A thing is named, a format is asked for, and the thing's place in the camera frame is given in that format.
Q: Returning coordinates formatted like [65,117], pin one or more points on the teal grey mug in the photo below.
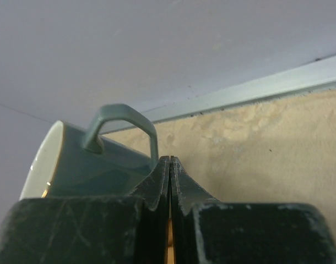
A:
[72,161]

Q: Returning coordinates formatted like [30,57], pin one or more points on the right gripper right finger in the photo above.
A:
[206,230]

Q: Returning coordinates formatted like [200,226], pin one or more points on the rear aluminium rail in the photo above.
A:
[317,75]

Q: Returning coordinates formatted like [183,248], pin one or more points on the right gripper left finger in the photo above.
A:
[93,229]

